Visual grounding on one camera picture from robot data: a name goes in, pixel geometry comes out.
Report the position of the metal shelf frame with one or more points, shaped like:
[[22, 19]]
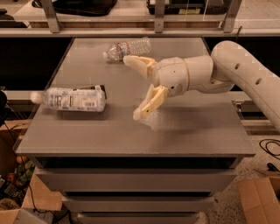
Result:
[[130, 18]]

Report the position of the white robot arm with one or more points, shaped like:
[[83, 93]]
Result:
[[228, 65]]

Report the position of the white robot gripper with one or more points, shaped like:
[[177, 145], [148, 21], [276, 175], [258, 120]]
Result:
[[171, 73]]

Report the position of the cardboard box right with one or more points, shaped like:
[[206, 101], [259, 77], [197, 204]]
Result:
[[260, 199]]

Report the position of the clear crinkled water bottle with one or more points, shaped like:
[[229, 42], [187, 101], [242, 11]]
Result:
[[117, 51]]

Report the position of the black snack bar wrapper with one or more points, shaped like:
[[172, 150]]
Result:
[[96, 87]]

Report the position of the cardboard box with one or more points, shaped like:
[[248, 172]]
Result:
[[25, 199], [260, 199]]

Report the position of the cardboard box left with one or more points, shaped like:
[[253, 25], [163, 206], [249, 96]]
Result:
[[25, 199]]

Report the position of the grey drawer cabinet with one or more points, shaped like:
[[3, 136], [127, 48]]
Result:
[[111, 169]]

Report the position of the black bag on shelf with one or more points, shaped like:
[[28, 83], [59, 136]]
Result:
[[87, 8]]

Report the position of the blue labelled plastic bottle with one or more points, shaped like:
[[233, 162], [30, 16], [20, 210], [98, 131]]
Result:
[[70, 99]]

